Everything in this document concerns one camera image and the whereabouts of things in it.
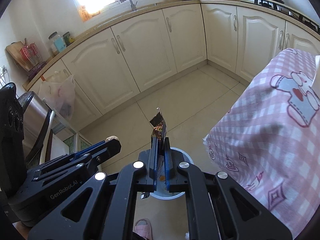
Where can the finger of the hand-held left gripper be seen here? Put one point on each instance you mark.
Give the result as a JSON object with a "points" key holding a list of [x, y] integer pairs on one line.
{"points": [[92, 147], [110, 150]]}

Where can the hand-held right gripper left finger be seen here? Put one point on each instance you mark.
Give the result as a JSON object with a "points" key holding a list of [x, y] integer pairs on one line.
{"points": [[120, 195]]}

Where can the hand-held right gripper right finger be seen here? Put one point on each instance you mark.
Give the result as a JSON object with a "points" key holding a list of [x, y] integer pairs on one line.
{"points": [[200, 195]]}

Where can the round orange peel half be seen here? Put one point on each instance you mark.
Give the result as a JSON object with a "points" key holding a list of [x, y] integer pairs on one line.
{"points": [[162, 178]]}

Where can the blue waste bin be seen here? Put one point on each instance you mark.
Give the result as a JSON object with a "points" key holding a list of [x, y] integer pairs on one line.
{"points": [[181, 155]]}

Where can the dark printed snack wrapper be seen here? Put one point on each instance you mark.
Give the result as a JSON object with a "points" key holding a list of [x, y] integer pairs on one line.
{"points": [[157, 127]]}

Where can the pink slipper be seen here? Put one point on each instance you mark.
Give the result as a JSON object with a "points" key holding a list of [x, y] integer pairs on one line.
{"points": [[143, 228]]}

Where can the hanging clear plastic bag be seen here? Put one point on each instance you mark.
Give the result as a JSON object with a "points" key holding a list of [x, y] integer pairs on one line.
{"points": [[60, 95]]}

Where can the stainless steel electric cooker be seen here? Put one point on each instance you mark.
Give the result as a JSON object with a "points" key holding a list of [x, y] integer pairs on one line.
{"points": [[35, 120]]}

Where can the pink checked tablecloth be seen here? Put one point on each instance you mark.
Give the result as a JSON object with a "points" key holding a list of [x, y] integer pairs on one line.
{"points": [[262, 130]]}

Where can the cream lower kitchen cabinets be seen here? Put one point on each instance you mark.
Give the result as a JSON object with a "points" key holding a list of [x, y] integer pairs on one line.
{"points": [[145, 55]]}

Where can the small dark jar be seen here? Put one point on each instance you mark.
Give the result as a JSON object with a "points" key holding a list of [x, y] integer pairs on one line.
{"points": [[67, 38]]}

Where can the red utensil rack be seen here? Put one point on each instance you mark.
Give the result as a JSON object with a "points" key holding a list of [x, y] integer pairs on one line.
{"points": [[28, 52]]}

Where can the wooden cutting board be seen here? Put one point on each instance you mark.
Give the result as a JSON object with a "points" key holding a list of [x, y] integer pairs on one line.
{"points": [[13, 52]]}

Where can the orange bottle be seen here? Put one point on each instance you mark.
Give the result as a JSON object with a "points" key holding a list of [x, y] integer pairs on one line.
{"points": [[85, 13]]}

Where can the beige kitchen countertop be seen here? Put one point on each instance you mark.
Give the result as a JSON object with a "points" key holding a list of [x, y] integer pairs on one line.
{"points": [[232, 2]]}

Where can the black gas stove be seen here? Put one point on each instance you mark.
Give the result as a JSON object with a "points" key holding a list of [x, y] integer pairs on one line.
{"points": [[300, 16]]}

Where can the white wall socket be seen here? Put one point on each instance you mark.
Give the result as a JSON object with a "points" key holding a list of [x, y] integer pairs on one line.
{"points": [[3, 70]]}

